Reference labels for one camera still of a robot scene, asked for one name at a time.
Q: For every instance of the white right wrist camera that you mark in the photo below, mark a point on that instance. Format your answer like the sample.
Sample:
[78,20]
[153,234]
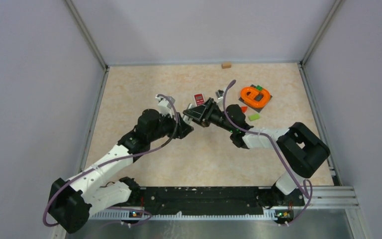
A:
[219,94]

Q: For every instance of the small wooden block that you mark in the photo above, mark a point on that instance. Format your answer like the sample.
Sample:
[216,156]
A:
[226,65]

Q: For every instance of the light green block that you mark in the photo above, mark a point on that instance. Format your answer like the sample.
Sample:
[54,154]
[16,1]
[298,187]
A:
[254,117]

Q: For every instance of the red white remote control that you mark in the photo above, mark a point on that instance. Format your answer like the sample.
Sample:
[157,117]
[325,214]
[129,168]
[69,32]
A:
[199,99]

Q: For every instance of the grey base plate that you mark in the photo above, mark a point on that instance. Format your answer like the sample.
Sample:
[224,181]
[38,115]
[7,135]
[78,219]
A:
[267,102]

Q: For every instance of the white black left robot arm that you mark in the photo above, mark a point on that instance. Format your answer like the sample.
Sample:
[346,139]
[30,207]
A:
[72,202]

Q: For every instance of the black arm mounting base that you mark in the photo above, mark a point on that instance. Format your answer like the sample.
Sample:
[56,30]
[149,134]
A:
[208,201]

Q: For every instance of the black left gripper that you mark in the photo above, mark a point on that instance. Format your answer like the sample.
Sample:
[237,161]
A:
[180,128]

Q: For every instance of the red wedge block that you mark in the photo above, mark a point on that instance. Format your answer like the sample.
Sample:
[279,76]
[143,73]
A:
[244,109]

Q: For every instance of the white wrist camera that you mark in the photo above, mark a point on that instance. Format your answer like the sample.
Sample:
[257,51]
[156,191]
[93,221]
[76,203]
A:
[219,94]
[165,105]

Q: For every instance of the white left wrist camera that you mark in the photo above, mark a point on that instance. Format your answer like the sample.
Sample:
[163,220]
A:
[165,105]

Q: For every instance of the white cable duct strip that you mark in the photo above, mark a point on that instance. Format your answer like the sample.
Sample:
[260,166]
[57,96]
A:
[122,215]

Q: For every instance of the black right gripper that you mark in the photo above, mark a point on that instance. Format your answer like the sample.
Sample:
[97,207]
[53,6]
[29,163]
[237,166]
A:
[203,113]

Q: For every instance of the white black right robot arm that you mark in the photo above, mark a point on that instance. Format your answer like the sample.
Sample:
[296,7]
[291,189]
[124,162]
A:
[298,148]

